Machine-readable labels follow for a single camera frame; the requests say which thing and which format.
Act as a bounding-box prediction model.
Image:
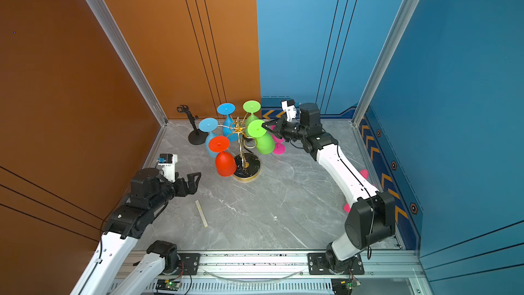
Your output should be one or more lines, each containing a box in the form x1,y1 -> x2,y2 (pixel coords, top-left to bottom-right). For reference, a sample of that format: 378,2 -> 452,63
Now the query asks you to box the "red wine glass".
209,136 -> 237,177

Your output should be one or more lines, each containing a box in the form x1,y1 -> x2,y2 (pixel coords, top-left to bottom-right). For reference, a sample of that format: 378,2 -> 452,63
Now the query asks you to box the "rear blue wine glass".
217,103 -> 238,142

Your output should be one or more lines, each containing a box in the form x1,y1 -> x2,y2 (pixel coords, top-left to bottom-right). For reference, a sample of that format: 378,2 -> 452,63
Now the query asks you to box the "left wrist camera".
158,153 -> 177,183

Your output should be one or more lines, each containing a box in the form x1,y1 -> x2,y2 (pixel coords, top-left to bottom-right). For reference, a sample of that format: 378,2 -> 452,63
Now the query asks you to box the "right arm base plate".
307,251 -> 365,275

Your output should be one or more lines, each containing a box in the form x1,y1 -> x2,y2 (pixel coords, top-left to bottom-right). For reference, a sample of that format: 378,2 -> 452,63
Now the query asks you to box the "blue wine glass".
217,103 -> 238,142
199,118 -> 218,159

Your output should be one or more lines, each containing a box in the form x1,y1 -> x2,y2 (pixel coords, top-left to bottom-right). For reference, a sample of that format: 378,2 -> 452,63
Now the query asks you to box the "front blue wine glass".
199,118 -> 218,159

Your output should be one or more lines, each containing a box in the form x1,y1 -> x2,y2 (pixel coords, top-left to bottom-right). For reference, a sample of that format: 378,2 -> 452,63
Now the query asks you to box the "plush toy pink green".
343,169 -> 369,213

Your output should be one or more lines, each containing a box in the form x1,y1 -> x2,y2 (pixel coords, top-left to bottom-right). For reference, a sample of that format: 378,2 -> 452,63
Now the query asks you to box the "green wine glass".
247,120 -> 275,154
243,100 -> 261,127

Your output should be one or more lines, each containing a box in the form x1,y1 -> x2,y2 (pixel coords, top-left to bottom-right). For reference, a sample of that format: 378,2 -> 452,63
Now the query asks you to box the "black phone stand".
177,105 -> 208,145

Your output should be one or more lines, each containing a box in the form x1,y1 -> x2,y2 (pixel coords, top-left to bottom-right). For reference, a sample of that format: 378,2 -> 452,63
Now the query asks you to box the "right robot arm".
263,101 -> 397,274

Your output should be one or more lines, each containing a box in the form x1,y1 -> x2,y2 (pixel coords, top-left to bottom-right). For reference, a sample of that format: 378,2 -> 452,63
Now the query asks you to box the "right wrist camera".
281,99 -> 297,123

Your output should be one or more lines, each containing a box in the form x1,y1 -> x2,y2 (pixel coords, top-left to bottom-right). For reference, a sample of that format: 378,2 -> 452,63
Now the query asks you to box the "circuit board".
331,279 -> 362,295
155,279 -> 182,293

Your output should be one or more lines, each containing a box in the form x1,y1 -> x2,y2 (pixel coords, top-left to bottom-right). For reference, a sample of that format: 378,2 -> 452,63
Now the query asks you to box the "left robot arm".
72,168 -> 201,294

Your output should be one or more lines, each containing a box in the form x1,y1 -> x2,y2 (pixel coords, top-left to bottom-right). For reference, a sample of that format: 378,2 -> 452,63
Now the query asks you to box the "left circuit board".
155,279 -> 182,293

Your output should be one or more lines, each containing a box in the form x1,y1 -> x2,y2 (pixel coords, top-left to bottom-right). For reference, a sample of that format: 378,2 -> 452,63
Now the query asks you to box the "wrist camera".
281,99 -> 297,123
158,153 -> 177,183

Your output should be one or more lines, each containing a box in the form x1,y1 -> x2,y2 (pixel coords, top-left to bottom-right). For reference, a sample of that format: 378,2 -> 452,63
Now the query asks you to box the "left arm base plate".
159,253 -> 201,279

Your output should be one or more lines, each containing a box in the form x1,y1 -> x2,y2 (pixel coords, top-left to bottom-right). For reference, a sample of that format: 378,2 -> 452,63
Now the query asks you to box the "magenta wine glass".
272,134 -> 286,155

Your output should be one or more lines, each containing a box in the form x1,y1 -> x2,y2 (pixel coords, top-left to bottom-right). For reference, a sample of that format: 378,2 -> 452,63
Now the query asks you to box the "wooden ruler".
195,200 -> 209,228

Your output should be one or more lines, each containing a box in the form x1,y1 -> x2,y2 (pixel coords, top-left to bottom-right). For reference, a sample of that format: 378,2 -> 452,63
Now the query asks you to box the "aluminium front rail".
108,250 -> 432,294

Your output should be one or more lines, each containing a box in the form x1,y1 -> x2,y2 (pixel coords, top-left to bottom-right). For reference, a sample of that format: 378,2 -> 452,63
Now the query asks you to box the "gold wine glass rack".
220,118 -> 261,183

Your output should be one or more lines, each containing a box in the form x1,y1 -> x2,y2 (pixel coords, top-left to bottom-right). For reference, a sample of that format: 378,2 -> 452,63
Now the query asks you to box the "right circuit board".
331,279 -> 362,295

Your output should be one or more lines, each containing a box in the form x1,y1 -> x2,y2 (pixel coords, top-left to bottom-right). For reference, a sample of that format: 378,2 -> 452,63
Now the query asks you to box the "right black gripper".
263,116 -> 310,142

